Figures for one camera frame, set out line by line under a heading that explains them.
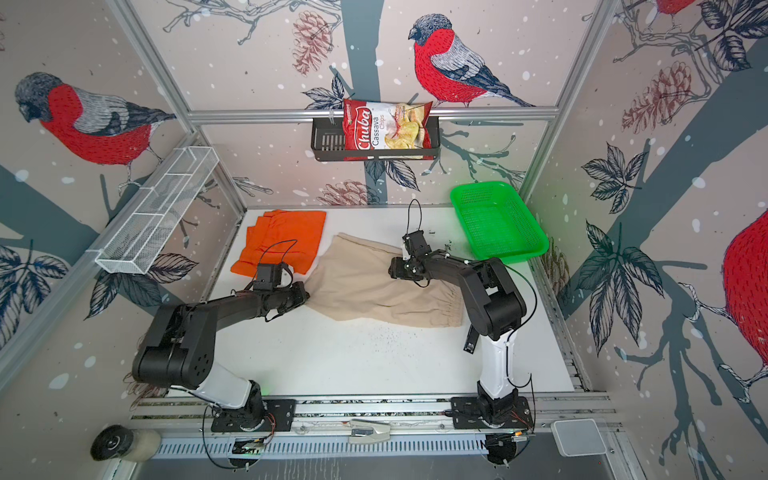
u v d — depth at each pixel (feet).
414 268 2.49
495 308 1.71
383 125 2.87
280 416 2.39
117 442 2.01
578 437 2.29
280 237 3.62
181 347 1.50
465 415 2.39
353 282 3.19
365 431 2.29
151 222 2.48
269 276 2.50
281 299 2.65
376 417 2.44
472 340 2.73
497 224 3.77
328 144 3.10
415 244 2.67
